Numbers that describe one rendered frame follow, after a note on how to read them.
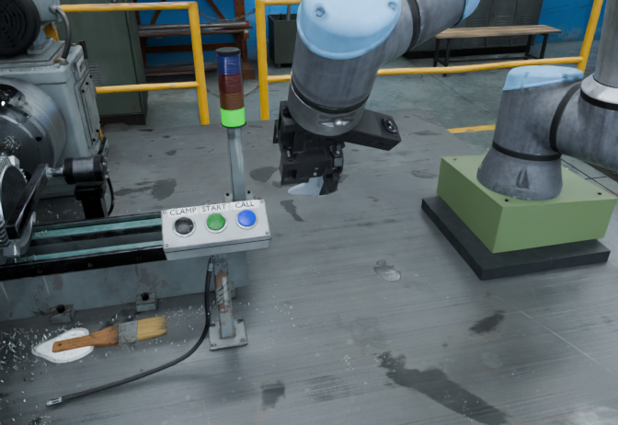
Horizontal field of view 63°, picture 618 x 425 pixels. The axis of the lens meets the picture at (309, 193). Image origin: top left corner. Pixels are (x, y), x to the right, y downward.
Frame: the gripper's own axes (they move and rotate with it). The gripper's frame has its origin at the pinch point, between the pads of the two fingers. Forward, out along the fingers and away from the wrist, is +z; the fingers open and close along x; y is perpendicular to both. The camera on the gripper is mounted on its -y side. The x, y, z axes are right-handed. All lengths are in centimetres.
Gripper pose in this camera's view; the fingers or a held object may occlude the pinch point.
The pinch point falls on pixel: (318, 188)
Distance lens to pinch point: 77.7
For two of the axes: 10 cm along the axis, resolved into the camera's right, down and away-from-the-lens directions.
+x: 1.9, 8.7, -4.5
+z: -1.2, 4.8, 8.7
